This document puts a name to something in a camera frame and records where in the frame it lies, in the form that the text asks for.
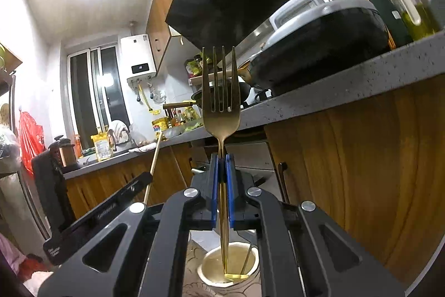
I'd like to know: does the dark green kitchen appliance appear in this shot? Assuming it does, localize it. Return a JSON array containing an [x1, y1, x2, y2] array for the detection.
[[342, 0, 414, 49]]

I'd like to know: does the gold metal fork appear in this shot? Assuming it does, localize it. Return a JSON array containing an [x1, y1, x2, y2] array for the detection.
[[202, 46, 241, 275]]

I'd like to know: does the grey stone countertop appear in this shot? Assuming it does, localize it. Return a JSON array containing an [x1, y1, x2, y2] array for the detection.
[[63, 33, 445, 179]]

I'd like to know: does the clear glass bowl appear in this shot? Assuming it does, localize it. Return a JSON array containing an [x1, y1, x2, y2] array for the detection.
[[162, 126, 183, 139]]

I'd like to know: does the row of condiment bottles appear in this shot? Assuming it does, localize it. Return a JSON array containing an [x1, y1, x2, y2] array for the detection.
[[169, 107, 200, 127]]

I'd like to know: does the dishcloth on counter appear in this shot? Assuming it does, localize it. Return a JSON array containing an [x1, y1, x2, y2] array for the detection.
[[128, 142, 159, 153]]

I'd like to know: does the kitchen window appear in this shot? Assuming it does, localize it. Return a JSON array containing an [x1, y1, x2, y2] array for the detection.
[[66, 43, 131, 144]]

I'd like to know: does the white rag on faucet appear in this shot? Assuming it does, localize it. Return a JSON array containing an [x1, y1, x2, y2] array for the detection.
[[108, 120, 131, 141]]

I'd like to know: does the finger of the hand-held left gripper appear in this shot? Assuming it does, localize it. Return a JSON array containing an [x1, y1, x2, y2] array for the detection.
[[73, 172, 154, 237]]

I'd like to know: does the stainless built-in oven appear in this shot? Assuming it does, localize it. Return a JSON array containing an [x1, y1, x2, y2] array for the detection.
[[189, 140, 279, 193]]

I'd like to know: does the black wok with wooden handle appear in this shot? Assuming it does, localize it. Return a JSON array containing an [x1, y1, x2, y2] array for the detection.
[[163, 81, 251, 110]]

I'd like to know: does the wooden chopstick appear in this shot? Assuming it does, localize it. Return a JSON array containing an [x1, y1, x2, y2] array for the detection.
[[142, 131, 163, 205]]

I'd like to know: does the brown pan with wooden handle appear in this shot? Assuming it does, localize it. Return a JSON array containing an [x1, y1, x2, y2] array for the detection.
[[236, 60, 265, 89]]

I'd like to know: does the yellow cooking oil bottle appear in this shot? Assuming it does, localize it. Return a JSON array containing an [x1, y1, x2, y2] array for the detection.
[[152, 118, 169, 139]]

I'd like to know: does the dark brown thermos jug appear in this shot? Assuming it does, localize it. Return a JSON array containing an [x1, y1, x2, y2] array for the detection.
[[49, 135, 79, 167]]

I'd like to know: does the white water heater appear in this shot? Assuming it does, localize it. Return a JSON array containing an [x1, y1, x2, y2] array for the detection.
[[120, 33, 157, 84]]

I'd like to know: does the long wooden base cabinet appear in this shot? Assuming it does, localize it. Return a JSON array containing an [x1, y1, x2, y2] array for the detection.
[[64, 140, 209, 221]]

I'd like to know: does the yellow food bag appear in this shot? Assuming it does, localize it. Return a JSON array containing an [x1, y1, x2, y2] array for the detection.
[[91, 133, 113, 162]]

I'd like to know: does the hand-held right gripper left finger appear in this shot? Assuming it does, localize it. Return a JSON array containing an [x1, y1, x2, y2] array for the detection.
[[38, 153, 220, 297]]

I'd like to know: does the narrow wooden base cabinet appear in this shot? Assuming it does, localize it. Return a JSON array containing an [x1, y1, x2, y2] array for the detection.
[[264, 74, 445, 287]]

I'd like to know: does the black seasoning rack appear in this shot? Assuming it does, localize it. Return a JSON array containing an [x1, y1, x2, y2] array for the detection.
[[184, 55, 212, 87]]

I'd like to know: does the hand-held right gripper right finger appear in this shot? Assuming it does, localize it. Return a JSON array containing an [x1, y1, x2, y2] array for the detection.
[[225, 153, 406, 297]]

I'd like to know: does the wooden wall cabinet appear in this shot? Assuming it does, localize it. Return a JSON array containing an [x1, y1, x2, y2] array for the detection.
[[146, 0, 206, 77]]

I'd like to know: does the red plastic bag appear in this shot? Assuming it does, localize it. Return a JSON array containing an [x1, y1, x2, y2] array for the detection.
[[17, 111, 46, 176]]

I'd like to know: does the cream ceramic utensil holder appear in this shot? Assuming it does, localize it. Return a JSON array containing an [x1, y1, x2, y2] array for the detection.
[[184, 238, 265, 297]]

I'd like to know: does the person's pink clothing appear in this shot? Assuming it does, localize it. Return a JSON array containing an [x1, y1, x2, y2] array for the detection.
[[0, 231, 46, 284]]

